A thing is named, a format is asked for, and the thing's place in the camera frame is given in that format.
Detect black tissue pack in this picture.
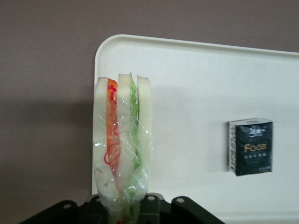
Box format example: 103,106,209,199
227,118,274,177

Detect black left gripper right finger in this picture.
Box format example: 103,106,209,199
137,193,174,224

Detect plastic-wrapped toy sandwich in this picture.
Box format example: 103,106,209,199
92,72,155,224

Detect white plastic tray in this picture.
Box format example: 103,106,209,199
90,34,299,224

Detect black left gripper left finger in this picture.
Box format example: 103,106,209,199
78,195,110,224

